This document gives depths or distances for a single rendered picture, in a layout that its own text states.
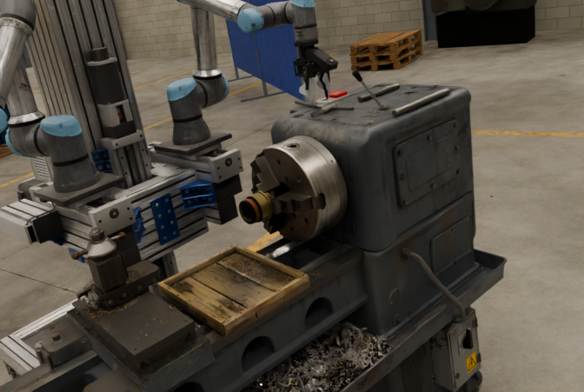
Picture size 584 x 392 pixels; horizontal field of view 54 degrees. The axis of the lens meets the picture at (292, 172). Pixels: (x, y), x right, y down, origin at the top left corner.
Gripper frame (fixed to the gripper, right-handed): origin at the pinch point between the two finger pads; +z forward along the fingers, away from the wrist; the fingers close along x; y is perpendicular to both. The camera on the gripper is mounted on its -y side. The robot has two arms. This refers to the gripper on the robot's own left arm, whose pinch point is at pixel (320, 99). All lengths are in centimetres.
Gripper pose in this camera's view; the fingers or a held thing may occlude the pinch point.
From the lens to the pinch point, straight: 199.4
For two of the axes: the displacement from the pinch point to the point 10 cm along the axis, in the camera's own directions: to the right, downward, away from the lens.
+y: -6.5, -1.5, 7.4
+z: 1.5, 9.3, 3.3
